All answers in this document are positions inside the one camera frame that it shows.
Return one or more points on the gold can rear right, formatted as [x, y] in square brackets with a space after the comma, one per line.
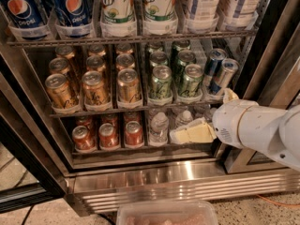
[124, 48]

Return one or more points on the orange can front right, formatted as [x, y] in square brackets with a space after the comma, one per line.
[133, 133]

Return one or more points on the orange can front left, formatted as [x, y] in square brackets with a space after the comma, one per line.
[83, 139]

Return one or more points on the pepsi bottle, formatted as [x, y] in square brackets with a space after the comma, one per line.
[25, 14]
[74, 17]

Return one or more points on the orange can front middle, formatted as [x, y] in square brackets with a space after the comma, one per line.
[108, 136]

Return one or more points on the open fridge door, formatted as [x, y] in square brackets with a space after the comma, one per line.
[28, 175]

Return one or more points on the blue silver can front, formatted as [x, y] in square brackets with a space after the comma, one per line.
[224, 76]

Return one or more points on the water bottle front left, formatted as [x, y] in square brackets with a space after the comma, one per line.
[159, 126]

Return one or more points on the white labelled bottle right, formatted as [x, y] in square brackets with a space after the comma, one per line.
[236, 15]

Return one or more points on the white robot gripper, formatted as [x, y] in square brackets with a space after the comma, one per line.
[226, 121]

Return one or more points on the green can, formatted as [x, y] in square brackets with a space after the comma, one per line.
[182, 59]
[191, 80]
[178, 46]
[160, 85]
[158, 58]
[154, 46]

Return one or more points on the orange can rear right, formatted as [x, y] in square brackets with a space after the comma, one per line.
[132, 116]

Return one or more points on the orange can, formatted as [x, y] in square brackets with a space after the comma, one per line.
[86, 121]
[83, 139]
[132, 116]
[111, 118]
[108, 136]
[133, 133]

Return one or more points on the water bottle front middle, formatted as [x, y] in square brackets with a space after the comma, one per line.
[183, 118]

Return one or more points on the stainless steel fridge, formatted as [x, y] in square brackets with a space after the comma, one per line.
[98, 182]

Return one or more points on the white labelled bottle left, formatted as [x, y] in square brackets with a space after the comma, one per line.
[201, 15]

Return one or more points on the gold can rear middle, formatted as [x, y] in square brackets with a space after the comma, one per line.
[97, 49]

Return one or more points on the white labelled bottle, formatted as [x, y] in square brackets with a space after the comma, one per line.
[201, 15]
[236, 15]

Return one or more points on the gold can front left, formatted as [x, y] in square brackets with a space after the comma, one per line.
[61, 92]

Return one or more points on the orange can rear middle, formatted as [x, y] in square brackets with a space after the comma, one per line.
[111, 118]

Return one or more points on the blue silver can rear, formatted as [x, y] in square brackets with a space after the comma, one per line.
[214, 59]

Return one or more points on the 7UP bottle left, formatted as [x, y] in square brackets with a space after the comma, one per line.
[118, 18]

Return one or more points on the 7up bottle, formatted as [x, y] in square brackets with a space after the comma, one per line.
[118, 18]
[159, 15]

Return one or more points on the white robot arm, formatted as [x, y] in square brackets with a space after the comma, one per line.
[287, 150]

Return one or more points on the blue silver can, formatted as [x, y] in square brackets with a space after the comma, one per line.
[214, 59]
[224, 76]

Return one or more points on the gold can front right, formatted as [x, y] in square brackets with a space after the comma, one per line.
[128, 85]

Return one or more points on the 7UP bottle right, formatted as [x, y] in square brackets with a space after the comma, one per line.
[159, 15]

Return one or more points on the clear plastic food container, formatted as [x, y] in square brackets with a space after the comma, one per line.
[167, 213]

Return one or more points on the Pepsi bottle left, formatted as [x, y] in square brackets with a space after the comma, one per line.
[25, 14]

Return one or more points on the gold can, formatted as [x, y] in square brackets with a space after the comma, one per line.
[128, 85]
[97, 49]
[67, 52]
[96, 63]
[94, 87]
[124, 48]
[124, 60]
[61, 92]
[61, 65]

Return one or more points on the Pepsi bottle right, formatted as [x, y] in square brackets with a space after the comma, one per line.
[74, 17]

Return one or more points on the orange can rear left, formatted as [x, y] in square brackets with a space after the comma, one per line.
[86, 121]

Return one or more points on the gold can rear left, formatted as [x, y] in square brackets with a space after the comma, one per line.
[67, 52]

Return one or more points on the gold can front middle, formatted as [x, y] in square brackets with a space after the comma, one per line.
[94, 87]

